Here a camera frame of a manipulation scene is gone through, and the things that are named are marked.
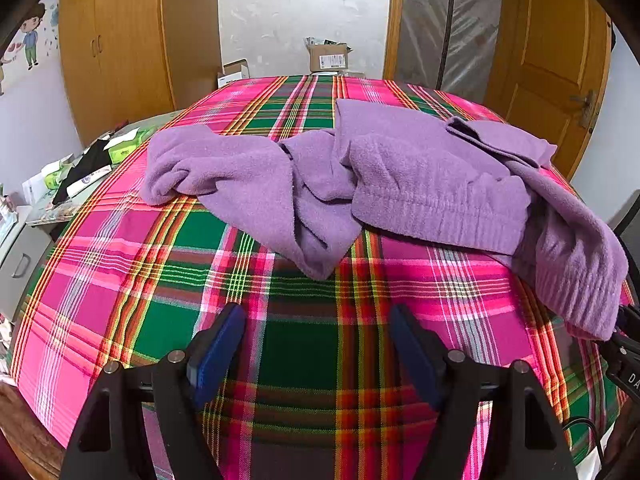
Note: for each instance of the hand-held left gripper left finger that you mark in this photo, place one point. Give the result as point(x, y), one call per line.
point(220, 355)

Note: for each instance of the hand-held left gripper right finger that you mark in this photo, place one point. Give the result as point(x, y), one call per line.
point(412, 355)

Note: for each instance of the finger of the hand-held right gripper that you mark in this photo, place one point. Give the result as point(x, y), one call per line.
point(630, 320)

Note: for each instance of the purple fleece pants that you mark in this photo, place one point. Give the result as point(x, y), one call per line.
point(400, 180)

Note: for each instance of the black mesh office chair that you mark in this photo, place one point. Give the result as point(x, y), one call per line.
point(629, 232)

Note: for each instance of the pink green plaid bed sheet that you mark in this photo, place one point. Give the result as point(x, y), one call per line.
point(310, 310)

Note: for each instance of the white tube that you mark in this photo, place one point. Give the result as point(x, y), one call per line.
point(90, 179)

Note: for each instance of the patterned side table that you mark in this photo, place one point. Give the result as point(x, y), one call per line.
point(55, 210)

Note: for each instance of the grey drawer cabinet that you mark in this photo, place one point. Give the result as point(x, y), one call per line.
point(20, 260)

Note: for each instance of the large green tissue pack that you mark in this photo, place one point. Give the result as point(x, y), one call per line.
point(125, 147)

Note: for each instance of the black cloth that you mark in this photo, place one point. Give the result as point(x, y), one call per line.
point(90, 162)

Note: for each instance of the small green tissue pack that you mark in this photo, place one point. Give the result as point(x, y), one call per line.
point(57, 175)

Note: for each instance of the wooden door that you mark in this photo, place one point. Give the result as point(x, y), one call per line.
point(550, 50)

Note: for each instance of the white cardboard box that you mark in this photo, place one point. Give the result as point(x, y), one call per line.
point(235, 70)

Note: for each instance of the brown cardboard box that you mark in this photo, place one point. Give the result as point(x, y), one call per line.
point(325, 57)

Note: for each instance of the wooden wardrobe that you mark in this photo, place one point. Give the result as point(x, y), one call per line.
point(130, 40)

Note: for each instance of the grey plastic zip curtain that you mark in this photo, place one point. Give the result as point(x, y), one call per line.
point(450, 20)

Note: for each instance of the wooden door frame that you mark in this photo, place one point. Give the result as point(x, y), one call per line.
point(394, 15)

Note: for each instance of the cartoon wall poster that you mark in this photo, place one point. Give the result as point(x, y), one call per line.
point(32, 42)

